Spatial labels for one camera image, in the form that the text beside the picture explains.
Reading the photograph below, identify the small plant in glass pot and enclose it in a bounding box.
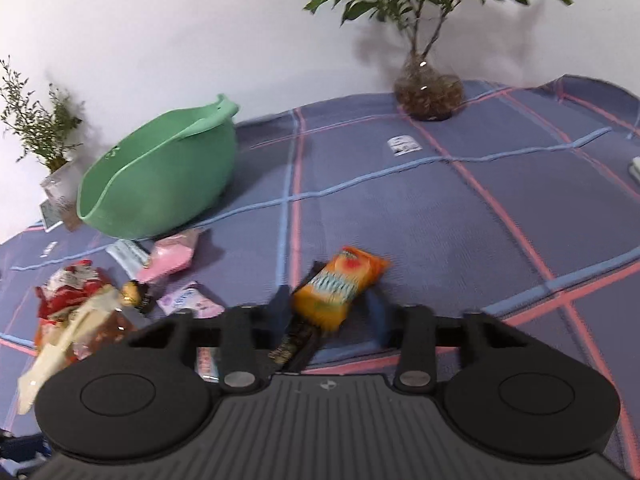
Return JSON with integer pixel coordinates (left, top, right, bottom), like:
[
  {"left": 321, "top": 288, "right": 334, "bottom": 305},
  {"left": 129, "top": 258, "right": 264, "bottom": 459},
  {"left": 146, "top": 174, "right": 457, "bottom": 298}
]
[{"left": 0, "top": 57, "right": 83, "bottom": 231}]

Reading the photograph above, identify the small red white packet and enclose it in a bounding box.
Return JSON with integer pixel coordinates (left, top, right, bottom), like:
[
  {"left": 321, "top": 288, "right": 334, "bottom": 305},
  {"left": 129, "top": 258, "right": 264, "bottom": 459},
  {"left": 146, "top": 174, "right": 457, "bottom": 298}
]
[{"left": 196, "top": 347, "right": 221, "bottom": 382}]

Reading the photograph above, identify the red white printed packet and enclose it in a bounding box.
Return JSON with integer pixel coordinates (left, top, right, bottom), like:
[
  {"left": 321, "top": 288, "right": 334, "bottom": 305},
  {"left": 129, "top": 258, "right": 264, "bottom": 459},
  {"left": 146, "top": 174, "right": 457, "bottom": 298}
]
[{"left": 35, "top": 260, "right": 103, "bottom": 318}]

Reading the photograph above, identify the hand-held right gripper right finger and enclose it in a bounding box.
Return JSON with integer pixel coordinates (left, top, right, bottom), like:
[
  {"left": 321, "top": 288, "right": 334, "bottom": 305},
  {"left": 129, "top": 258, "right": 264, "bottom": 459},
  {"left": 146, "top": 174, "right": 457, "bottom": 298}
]
[{"left": 366, "top": 291, "right": 533, "bottom": 394}]

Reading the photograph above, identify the small pink white packet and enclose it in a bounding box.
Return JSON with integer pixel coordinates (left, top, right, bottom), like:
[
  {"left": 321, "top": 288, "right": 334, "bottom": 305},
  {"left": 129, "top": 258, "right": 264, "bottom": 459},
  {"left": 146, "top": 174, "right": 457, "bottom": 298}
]
[{"left": 157, "top": 282, "right": 226, "bottom": 318}]

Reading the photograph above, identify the pink peach packet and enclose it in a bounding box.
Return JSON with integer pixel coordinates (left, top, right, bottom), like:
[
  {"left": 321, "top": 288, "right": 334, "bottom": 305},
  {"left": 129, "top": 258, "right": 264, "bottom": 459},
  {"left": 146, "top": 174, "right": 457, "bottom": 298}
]
[{"left": 136, "top": 229, "right": 203, "bottom": 284}]

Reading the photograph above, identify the orange snack packet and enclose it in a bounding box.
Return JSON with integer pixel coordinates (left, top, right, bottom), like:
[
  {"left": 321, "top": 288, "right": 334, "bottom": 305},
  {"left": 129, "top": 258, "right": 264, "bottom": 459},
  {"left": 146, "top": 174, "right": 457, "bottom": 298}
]
[{"left": 291, "top": 246, "right": 392, "bottom": 332}]

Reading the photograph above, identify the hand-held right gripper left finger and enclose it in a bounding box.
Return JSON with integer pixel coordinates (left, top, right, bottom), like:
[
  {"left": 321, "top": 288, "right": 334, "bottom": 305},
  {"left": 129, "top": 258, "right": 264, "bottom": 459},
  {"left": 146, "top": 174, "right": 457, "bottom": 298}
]
[{"left": 125, "top": 285, "right": 296, "bottom": 395}]

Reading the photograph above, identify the leafy plant in glass vase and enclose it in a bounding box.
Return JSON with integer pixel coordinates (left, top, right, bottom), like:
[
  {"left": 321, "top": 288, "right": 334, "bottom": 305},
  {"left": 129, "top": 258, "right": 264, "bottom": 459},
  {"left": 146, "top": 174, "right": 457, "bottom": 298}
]
[{"left": 304, "top": 0, "right": 573, "bottom": 122}]

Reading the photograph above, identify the long white teal packet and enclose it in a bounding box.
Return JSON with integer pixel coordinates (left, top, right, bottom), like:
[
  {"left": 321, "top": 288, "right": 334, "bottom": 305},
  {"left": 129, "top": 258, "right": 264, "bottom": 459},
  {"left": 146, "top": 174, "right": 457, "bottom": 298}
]
[{"left": 106, "top": 239, "right": 152, "bottom": 269}]

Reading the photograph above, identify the white digital clock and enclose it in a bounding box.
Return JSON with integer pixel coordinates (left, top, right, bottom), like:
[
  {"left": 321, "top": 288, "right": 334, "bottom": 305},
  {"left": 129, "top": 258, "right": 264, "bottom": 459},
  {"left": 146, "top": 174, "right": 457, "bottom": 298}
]
[{"left": 39, "top": 201, "right": 66, "bottom": 232}]

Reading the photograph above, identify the cream pouch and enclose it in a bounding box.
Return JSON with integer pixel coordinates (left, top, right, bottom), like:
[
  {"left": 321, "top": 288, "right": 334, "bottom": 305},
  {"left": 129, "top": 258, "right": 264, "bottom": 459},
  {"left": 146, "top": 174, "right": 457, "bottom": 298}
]
[{"left": 17, "top": 285, "right": 126, "bottom": 417}]

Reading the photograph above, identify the blue plaid cloth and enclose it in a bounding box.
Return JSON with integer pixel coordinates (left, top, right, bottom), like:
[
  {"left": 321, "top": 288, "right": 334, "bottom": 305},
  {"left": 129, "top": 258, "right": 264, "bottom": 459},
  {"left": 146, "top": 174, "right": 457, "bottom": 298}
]
[{"left": 0, "top": 74, "right": 640, "bottom": 480}]

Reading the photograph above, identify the green plastic bowl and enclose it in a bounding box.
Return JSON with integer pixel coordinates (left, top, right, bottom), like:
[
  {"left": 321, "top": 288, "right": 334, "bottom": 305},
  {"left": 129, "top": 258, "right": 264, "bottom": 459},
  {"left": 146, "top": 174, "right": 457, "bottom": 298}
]
[{"left": 76, "top": 94, "right": 241, "bottom": 240}]

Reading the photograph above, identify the gold foil chocolate ball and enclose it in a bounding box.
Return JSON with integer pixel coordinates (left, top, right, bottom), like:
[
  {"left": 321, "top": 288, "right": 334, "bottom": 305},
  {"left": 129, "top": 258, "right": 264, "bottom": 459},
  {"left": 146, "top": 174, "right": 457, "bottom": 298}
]
[{"left": 120, "top": 280, "right": 152, "bottom": 314}]

